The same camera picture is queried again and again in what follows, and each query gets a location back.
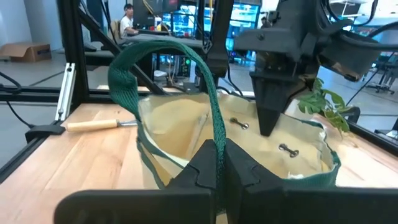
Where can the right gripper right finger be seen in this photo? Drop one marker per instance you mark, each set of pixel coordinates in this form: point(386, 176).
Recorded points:
point(295, 207)

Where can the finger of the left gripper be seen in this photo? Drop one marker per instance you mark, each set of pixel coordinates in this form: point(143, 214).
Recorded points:
point(269, 102)

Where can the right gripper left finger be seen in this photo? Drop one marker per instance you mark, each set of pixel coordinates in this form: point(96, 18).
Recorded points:
point(155, 205)

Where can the cream green canvas gardening bag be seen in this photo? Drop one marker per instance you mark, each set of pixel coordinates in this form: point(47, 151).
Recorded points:
point(180, 124)

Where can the blue lit monitor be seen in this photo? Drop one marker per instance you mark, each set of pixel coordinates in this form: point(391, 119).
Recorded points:
point(183, 23)
point(245, 18)

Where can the green potted plant white pot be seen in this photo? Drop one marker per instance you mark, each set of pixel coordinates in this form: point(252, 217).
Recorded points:
point(326, 102)

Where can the black office chair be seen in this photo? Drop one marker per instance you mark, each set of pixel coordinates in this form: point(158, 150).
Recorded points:
point(384, 74)

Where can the grey office desk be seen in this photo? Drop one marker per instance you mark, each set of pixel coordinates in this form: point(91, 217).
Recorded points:
point(161, 40)

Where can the silver aluminium bar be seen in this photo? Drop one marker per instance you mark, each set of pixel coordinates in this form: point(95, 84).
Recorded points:
point(66, 90)

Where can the seated person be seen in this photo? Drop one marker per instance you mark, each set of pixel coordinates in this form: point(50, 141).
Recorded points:
point(127, 23)

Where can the cardboard box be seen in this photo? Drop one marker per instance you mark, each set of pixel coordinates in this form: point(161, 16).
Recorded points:
point(26, 52)

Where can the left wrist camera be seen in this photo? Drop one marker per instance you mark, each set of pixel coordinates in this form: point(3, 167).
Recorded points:
point(351, 49)

